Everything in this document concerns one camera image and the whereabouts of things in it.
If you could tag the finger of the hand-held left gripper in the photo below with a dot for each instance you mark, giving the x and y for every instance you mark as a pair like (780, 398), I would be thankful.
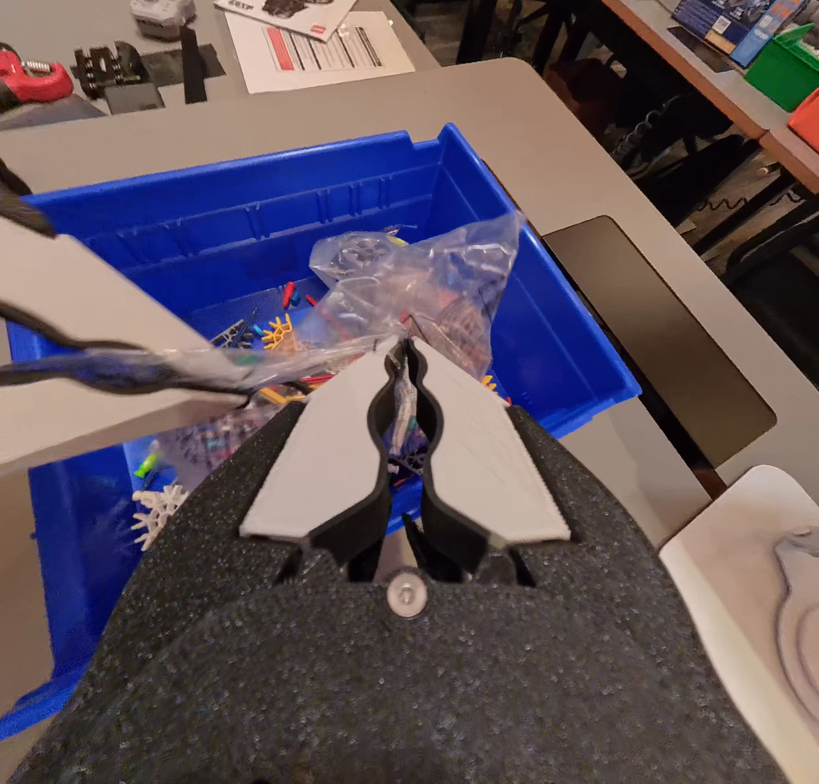
(77, 425)
(83, 284)

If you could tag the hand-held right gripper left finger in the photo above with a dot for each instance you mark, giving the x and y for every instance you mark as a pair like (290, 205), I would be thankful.
(320, 477)

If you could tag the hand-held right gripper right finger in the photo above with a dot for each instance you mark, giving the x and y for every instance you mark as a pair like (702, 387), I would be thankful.
(492, 477)

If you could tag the clear bag of rods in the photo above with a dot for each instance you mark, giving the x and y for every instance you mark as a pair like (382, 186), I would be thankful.
(307, 361)

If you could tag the blue plastic bin with sticker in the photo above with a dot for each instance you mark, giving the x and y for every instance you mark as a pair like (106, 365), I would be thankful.
(563, 361)

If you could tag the clear bag with wheels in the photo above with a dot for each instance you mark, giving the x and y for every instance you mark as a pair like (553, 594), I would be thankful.
(397, 265)

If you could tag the red toy clamp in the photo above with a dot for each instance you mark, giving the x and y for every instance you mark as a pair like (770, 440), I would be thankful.
(38, 80)

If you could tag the pile of loose colourful connectors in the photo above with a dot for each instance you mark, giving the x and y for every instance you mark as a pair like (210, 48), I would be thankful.
(278, 333)

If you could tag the small grey box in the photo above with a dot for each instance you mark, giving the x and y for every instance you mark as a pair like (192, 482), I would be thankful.
(134, 99)

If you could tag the black toy assembly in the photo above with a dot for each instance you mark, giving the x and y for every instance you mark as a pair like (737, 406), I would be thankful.
(109, 70)

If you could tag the black table inset panel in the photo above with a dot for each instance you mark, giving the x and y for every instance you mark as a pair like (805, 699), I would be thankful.
(659, 348)

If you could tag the black strip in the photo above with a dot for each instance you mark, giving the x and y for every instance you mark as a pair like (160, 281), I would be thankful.
(193, 67)

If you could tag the small grey device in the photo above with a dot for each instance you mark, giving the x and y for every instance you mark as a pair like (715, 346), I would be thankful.
(163, 12)

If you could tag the white book stand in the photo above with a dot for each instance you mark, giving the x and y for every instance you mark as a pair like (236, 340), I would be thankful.
(736, 605)

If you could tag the white booklet with black picture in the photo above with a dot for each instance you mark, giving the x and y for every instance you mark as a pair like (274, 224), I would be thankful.
(288, 0)

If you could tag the white sheet with red label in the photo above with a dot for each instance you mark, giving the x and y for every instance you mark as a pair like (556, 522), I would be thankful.
(384, 60)

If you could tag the grey background table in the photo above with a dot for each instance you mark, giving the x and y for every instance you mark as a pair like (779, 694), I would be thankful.
(704, 73)

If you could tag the orange plastic bin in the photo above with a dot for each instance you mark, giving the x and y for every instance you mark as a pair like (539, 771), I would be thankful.
(807, 121)

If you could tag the large green plastic bin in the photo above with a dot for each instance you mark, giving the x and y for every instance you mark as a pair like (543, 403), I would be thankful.
(780, 73)

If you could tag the large blue printed box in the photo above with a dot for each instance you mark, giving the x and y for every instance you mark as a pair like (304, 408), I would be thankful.
(723, 9)

